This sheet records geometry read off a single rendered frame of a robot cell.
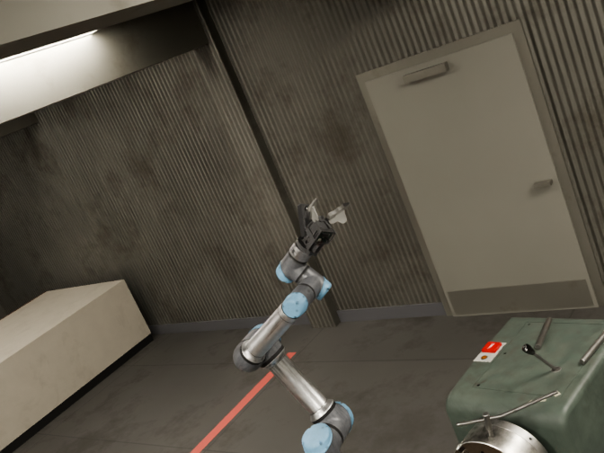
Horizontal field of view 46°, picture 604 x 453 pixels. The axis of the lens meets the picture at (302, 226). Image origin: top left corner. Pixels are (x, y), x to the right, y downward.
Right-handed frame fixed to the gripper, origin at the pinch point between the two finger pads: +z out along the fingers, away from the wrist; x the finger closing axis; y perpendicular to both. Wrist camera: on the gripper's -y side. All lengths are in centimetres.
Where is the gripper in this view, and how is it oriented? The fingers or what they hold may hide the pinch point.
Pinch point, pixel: (332, 199)
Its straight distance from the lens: 232.7
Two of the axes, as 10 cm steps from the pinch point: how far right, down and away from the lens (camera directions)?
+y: 4.3, 7.0, -5.7
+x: -7.5, -0.7, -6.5
